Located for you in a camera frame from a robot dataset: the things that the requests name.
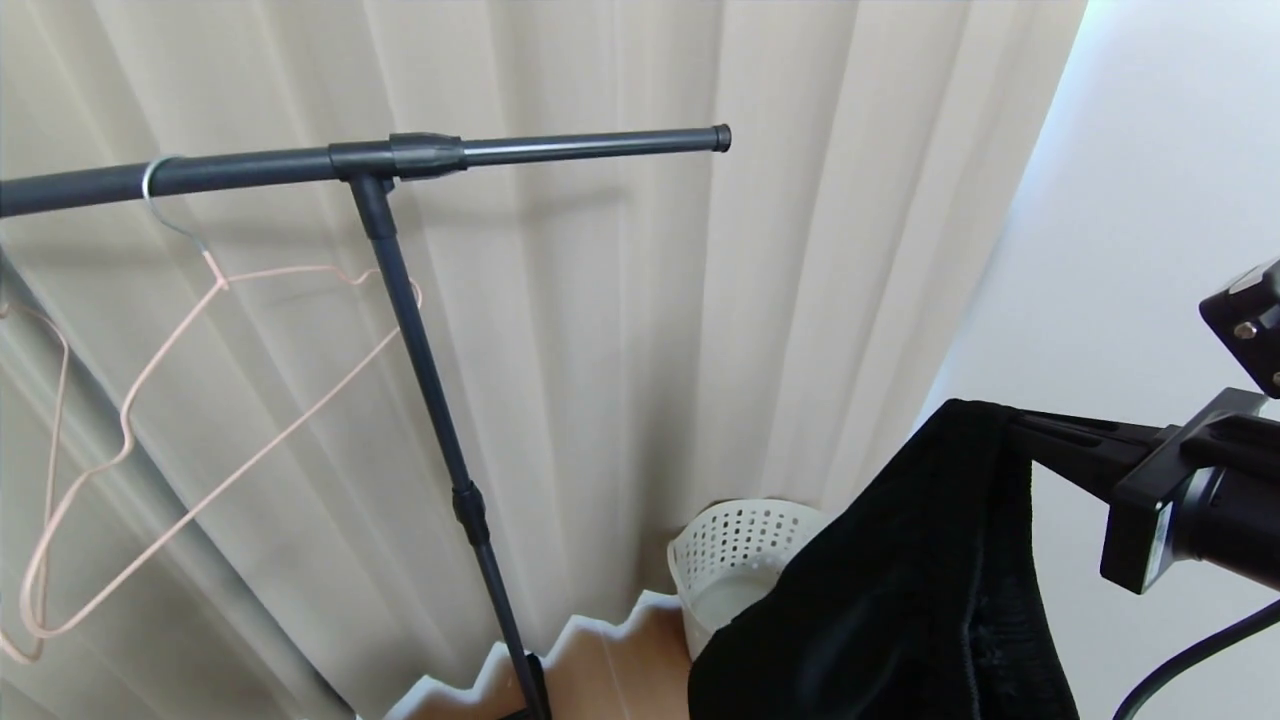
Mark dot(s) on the white laundry basket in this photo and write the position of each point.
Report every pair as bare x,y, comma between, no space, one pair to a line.
740,540

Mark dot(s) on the black clothes rack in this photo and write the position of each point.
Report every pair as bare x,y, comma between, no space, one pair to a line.
425,155

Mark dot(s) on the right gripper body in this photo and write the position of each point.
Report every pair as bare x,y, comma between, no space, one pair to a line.
1220,520

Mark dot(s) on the pink clothes hanger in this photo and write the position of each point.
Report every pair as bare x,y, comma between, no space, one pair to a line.
300,415
61,400

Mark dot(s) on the black garment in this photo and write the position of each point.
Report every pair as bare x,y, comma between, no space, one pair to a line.
900,600

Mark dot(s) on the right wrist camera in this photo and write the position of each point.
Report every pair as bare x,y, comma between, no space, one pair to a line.
1250,320

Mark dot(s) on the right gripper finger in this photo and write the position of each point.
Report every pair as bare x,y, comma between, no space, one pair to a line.
1110,438
1105,472

